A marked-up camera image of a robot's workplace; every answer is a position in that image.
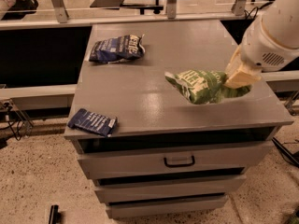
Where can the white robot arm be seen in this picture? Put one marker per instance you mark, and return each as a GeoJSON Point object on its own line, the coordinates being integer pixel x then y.
{"type": "Point", "coordinates": [268, 45]}

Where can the top grey drawer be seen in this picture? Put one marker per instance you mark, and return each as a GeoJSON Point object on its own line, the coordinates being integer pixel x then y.
{"type": "Point", "coordinates": [160, 161]}

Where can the blue rxbar blueberry bar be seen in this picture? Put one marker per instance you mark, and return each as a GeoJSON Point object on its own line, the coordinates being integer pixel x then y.
{"type": "Point", "coordinates": [92, 123]}

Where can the black object on floor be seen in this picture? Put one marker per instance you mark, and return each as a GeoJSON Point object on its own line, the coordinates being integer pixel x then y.
{"type": "Point", "coordinates": [55, 216]}

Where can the bottom grey drawer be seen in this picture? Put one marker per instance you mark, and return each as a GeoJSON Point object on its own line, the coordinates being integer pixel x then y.
{"type": "Point", "coordinates": [165, 207]}

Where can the black drawer handle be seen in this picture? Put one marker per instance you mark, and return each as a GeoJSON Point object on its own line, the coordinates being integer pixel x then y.
{"type": "Point", "coordinates": [179, 162]}

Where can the grey drawer cabinet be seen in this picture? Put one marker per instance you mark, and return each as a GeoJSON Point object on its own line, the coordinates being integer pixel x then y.
{"type": "Point", "coordinates": [153, 114]}

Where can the blue kettle chip bag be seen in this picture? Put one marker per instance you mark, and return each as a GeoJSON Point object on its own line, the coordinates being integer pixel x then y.
{"type": "Point", "coordinates": [117, 49]}

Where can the green jalapeno chip bag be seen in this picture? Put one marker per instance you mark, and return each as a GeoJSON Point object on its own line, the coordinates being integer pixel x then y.
{"type": "Point", "coordinates": [204, 87]}

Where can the middle grey drawer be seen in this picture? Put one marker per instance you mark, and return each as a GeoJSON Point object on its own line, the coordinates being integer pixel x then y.
{"type": "Point", "coordinates": [169, 189]}

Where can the grey metal railing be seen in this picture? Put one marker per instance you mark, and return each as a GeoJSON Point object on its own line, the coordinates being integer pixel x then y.
{"type": "Point", "coordinates": [78, 13]}

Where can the grey drawer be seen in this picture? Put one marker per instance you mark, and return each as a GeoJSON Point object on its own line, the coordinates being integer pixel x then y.
{"type": "Point", "coordinates": [169, 189]}
{"type": "Point", "coordinates": [160, 161]}
{"type": "Point", "coordinates": [165, 207]}

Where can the black chair top left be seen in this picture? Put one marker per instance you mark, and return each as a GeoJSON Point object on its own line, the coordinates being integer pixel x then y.
{"type": "Point", "coordinates": [17, 9]}

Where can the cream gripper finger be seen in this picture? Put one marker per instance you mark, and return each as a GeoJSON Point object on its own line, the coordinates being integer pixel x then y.
{"type": "Point", "coordinates": [241, 75]}
{"type": "Point", "coordinates": [234, 62]}

